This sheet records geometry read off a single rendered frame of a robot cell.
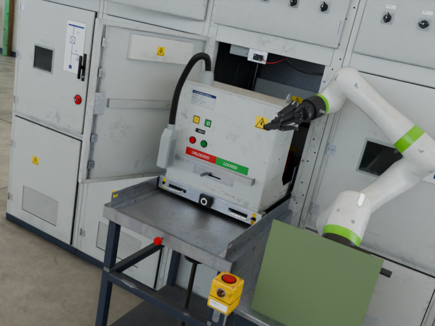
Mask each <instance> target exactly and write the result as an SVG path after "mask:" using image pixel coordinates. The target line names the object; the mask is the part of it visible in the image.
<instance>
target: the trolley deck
mask: <svg viewBox="0 0 435 326"><path fill-rule="evenodd" d="M109 206H110V202H109V203H106V204H104V210H103V216H102V217H104V218H106V219H108V220H110V221H113V222H114V223H117V224H119V225H121V226H123V227H125V228H127V229H129V230H131V231H134V232H136V233H138V234H140V235H143V236H144V237H147V238H148V239H151V240H154V239H155V238H156V237H160V238H161V237H163V238H164V239H163V240H162V243H161V245H164V246H166V247H168V248H170V249H172V250H175V251H176V252H179V253H180V254H183V255H185V256H187V257H189V258H191V259H194V260H196V261H198V262H200V263H202V264H204V265H206V266H209V267H210V268H213V269H215V270H217V271H219V272H222V271H226V272H228V273H230V274H233V273H234V272H235V271H236V270H237V269H238V268H239V267H240V266H241V265H243V264H244V263H245V262H246V261H247V260H249V259H250V258H251V257H252V256H253V255H254V254H255V253H256V252H257V251H259V250H260V249H261V248H262V247H263V246H264V245H266V244H267V241H268V238H269V233H270V230H271V225H272V224H271V225H269V226H268V227H267V228H266V229H265V230H263V231H262V232H261V233H259V234H258V235H257V236H256V237H255V238H254V239H252V240H251V241H249V242H248V243H247V244H246V245H245V246H243V247H242V248H241V249H239V250H238V251H237V252H236V253H235V254H233V255H232V256H231V257H229V258H228V259H227V260H224V259H222V258H220V257H218V256H217V255H218V254H219V253H221V252H222V251H224V249H226V248H227V245H228V243H229V242H230V241H231V240H233V239H234V238H235V237H237V236H238V235H239V234H241V233H242V232H244V231H245V230H246V229H248V228H249V227H250V226H252V225H251V224H249V223H246V222H243V221H241V220H239V219H236V218H234V217H231V216H229V215H226V214H224V213H221V212H219V211H217V210H214V209H212V208H207V207H205V206H202V205H200V204H198V203H197V202H194V201H191V200H190V199H187V198H185V197H182V196H180V195H177V194H175V193H172V192H170V191H168V190H166V191H163V192H160V193H158V194H156V195H153V196H151V197H148V198H146V199H143V200H141V201H139V202H136V203H133V204H130V205H129V206H126V207H123V208H121V209H119V210H114V209H112V208H110V207H109ZM292 214H293V212H289V211H287V212H285V213H284V214H283V215H282V216H281V217H279V218H278V219H277V220H278V221H282V222H283V223H287V224H289V223H290V222H291V218H292Z"/></svg>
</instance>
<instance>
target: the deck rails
mask: <svg viewBox="0 0 435 326"><path fill-rule="evenodd" d="M159 177H160V176H158V177H155V178H152V179H150V180H146V181H144V182H140V183H138V184H135V185H132V186H129V187H127V188H123V189H121V190H118V191H114V192H112V193H111V202H110V206H109V207H110V208H112V209H114V210H119V209H121V208H123V207H126V206H129V205H130V204H133V203H136V202H139V201H141V200H143V199H146V198H148V197H151V196H153V195H156V194H158V193H160V192H163V191H166V190H165V189H162V188H160V187H158V185H159ZM115 194H117V197H113V196H114V195H115ZM289 200H290V198H288V199H287V200H286V201H284V202H283V203H281V205H279V206H278V207H276V208H275V209H274V210H272V211H271V212H269V213H268V214H267V215H266V216H264V217H262V218H261V219H260V220H259V221H257V222H256V223H254V224H253V225H252V226H250V227H249V228H248V229H246V230H245V231H244V232H242V233H241V234H239V235H238V236H237V237H235V238H234V239H233V240H231V241H230V242H229V243H228V245H227V248H226V249H224V251H222V252H221V253H219V254H218V255H217V256H218V257H220V258H222V259H224V260H227V259H228V258H229V257H231V256H232V255H233V254H235V253H236V252H237V251H238V250H239V249H241V248H242V247H243V246H245V245H246V244H247V243H248V242H249V241H251V240H252V239H254V238H255V237H256V236H257V235H258V234H259V233H261V232H262V231H263V230H265V229H266V228H267V227H268V226H269V225H271V224H272V222H273V219H276V220H277V219H278V218H279V217H281V216H282V215H283V214H284V213H285V212H287V211H288V210H287V208H288V205H289Z"/></svg>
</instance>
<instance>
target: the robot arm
mask: <svg viewBox="0 0 435 326"><path fill-rule="evenodd" d="M347 99H349V100H351V101H352V102H353V103H354V104H355V105H356V106H357V107H358V108H359V109H360V110H361V111H362V112H363V113H364V114H365V115H366V116H367V117H368V118H369V119H370V120H371V121H372V122H373V123H374V124H375V125H376V126H377V127H378V128H379V129H380V130H381V131H382V132H383V134H384V135H385V136H386V137H387V139H389V141H390V142H391V143H392V144H393V145H394V146H395V148H396V149H397V150H398V151H399V152H400V153H401V154H402V155H403V156H404V157H403V158H402V159H400V160H398V161H396V162H394V163H393V164H392V165H391V166H390V167H389V168H388V169H387V170H386V171H385V172H384V173H383V174H381V175H380V176H379V177H377V178H376V179H375V180H374V181H373V182H371V183H370V184H369V185H367V186H366V187H364V188H363V189H362V190H360V191H352V190H346V191H342V192H340V193H339V194H338V195H337V196H336V197H335V199H334V200H333V202H332V203H331V204H330V205H329V206H328V207H327V208H326V209H325V210H323V211H322V212H321V213H320V214H319V215H318V217H317V221H316V228H317V232H318V234H319V235H320V236H321V237H324V238H326V239H330V240H332V241H335V242H337V243H340V244H342V245H346V246H349V247H351V248H354V249H356V250H359V251H362V252H364V253H367V254H370V255H371V252H370V251H367V250H365V249H363V248H360V247H359V245H360V243H361V241H362V238H363V235H364V232H365V230H366V227H367V225H368V221H369V219H370V216H371V214H372V213H373V212H374V211H376V210H377V209H378V208H380V207H381V206H382V205H384V204H385V203H387V202H388V201H390V200H391V199H393V198H394V197H397V196H398V195H400V194H401V193H403V192H405V191H407V190H409V189H411V188H413V187H414V186H416V185H417V184H418V183H419V182H420V181H421V180H422V179H424V178H425V177H426V176H428V175H430V174H432V173H434V172H435V140H434V139H433V138H431V137H430V136H429V135H428V134H426V132H424V131H423V130H422V129H421V128H420V127H418V126H417V125H416V124H415V123H414V122H413V121H411V120H409V119H408V118H407V117H406V116H405V115H403V114H402V113H400V112H399V111H398V110H397V109H396V108H395V107H393V106H392V105H391V104H390V103H388V102H387V101H386V100H385V99H384V98H383V97H382V96H381V95H380V94H379V93H378V92H377V91H376V90H375V89H374V88H373V87H372V86H371V85H370V84H369V83H368V82H367V81H366V80H365V79H364V78H363V76H362V75H361V74H360V73H359V71H358V70H357V69H355V68H353V67H342V68H340V69H339V70H338V71H337V72H336V73H335V75H334V77H333V78H332V80H331V81H330V82H329V84H328V85H327V86H326V87H325V88H324V89H323V90H322V91H321V92H320V93H318V94H316V95H314V96H311V97H309V98H306V99H305V100H303V101H302V103H300V104H298V101H295V100H293V101H292V102H291V103H290V104H289V105H288V106H286V107H285V108H283V109H282V110H281V111H279V112H278V113H277V115H278V117H275V118H274V119H273V120H271V122H269V123H268V124H265V125H263V129H264V130H267V131H270V130H272V129H273V130H275V129H278V130H280V131H289V130H296V131H298V125H299V124H301V123H302V122H305V121H307V120H314V119H317V118H319V117H321V116H324V115H325V114H330V113H336V112H337V111H339V110H340V109H341V108H342V106H343V105H344V103H345V102H346V100H347ZM291 123H295V124H294V125H289V124H291Z"/></svg>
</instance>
